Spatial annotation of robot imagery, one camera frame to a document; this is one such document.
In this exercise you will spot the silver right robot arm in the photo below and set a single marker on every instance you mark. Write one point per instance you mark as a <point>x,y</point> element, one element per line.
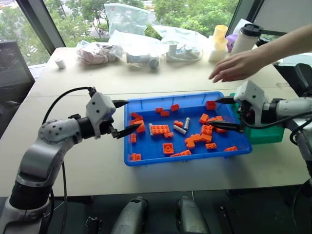
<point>291,107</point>

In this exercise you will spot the small orange building block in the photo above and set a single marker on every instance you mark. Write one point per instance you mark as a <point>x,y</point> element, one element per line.
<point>164,113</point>
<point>230,149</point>
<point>178,123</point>
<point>136,157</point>
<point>133,138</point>
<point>175,107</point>
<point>159,110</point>
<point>210,146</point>
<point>168,134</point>
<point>220,130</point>

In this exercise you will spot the large clear plastic bag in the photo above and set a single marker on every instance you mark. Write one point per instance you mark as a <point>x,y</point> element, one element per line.
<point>136,31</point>

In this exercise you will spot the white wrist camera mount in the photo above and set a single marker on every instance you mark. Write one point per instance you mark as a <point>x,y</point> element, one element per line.
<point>252,93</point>
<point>100,107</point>

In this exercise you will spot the plastic bag with pink contents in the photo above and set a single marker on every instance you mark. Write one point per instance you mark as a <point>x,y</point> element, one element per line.
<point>96,53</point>

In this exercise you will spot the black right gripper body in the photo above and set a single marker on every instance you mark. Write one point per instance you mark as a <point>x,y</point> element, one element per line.
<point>247,114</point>

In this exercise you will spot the cream plastic cup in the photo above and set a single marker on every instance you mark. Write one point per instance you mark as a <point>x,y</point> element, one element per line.
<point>218,44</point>

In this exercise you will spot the dark rounded grey shape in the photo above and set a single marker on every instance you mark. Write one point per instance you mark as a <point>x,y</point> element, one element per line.
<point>191,217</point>
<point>130,217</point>

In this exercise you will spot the small white cylinder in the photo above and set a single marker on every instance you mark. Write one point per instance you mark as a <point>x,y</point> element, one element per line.
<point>60,63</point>

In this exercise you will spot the person's bare hand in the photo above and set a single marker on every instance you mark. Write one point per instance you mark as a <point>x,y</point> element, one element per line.
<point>235,67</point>

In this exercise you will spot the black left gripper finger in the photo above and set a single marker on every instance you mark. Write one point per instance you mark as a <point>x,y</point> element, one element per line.
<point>128,129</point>
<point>120,102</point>

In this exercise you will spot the black chair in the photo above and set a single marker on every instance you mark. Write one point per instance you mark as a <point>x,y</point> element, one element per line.
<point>301,78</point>

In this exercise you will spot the small black round object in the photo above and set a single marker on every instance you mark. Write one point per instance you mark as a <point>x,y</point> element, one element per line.
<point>263,41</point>

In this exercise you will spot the green plastic box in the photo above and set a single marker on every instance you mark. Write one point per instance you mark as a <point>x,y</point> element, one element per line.
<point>265,134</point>

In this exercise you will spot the orange 2x4 plastic toy brick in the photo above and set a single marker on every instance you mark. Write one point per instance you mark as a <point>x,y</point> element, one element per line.
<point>159,129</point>

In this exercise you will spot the blue plastic tray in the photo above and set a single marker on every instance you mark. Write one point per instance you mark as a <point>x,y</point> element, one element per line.
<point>151,148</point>

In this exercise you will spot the orange Lego wedge plate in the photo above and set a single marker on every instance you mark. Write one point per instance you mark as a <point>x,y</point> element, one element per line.
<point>182,153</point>

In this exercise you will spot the person's bare forearm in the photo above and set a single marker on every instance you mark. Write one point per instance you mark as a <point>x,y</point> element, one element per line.
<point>285,45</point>

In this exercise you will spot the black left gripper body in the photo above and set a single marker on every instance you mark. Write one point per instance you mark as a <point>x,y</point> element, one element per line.
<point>106,126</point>

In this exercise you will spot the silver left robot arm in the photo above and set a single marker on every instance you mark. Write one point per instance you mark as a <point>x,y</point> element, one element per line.
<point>46,156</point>

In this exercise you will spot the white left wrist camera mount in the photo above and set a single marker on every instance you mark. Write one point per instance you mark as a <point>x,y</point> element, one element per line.
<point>100,107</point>

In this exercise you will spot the purple object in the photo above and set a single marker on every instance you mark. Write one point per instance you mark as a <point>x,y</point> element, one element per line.
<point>231,42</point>

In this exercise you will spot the white tumbler with black lid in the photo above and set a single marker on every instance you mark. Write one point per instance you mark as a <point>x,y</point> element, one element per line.
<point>243,40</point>

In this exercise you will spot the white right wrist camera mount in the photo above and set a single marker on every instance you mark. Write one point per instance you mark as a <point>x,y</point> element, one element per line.
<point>252,93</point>

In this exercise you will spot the dark red building block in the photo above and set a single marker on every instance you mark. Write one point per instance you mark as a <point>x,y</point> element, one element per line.
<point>210,105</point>

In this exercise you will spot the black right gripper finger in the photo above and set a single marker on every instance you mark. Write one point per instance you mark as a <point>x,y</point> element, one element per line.
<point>228,126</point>
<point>228,100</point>

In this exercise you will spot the orange square Lego brick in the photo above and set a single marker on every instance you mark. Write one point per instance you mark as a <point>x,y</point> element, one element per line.
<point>168,148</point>

